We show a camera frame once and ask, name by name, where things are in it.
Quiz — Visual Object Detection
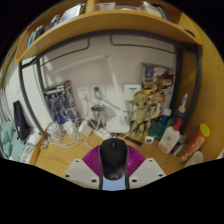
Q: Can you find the wooden shelf unit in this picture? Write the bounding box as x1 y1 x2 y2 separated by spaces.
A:
13 0 204 64

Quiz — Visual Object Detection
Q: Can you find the white charger block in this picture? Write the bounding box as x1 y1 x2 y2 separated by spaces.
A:
78 119 93 136
63 119 78 136

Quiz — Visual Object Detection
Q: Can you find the black computer mouse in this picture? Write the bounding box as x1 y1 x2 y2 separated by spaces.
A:
99 137 129 183

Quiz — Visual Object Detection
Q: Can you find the brown tree figure toy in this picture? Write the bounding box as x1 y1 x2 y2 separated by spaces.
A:
129 89 153 139

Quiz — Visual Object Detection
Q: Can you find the white red-pump lotion bottle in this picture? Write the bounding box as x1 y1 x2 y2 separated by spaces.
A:
157 117 183 154

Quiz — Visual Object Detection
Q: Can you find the clear glass jar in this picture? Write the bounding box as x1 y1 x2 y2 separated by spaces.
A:
46 122 63 141

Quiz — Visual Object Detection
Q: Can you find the small blue box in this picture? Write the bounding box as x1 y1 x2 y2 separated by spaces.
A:
169 141 188 157

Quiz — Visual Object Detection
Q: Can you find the colourful printed toy box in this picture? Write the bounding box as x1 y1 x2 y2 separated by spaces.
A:
141 63 175 118

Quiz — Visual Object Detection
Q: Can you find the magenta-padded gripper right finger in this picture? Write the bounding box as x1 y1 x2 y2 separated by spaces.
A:
125 144 167 191

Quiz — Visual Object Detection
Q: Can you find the blue model kit box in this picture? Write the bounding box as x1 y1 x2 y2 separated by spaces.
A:
43 79 81 125

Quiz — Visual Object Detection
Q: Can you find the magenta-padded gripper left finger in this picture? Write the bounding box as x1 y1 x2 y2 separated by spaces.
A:
61 144 103 191

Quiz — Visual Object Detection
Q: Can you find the teal cloth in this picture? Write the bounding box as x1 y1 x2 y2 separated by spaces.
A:
0 120 24 161

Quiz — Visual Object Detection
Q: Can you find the red yellow-lidded chip can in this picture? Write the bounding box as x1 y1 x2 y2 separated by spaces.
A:
179 123 211 163

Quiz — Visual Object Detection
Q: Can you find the clear blue nozzle bottle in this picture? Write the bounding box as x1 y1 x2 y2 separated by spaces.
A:
175 92 189 124

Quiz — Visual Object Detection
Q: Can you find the white power strip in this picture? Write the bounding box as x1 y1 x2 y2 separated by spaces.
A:
92 128 113 140

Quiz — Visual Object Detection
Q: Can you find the dark green round container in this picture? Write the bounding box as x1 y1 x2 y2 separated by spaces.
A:
147 122 167 142

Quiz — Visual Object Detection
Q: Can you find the black hanging bag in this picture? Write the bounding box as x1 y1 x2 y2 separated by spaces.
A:
12 100 33 141

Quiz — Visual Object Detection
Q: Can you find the white desk lamp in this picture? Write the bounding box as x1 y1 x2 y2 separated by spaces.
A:
53 54 131 134

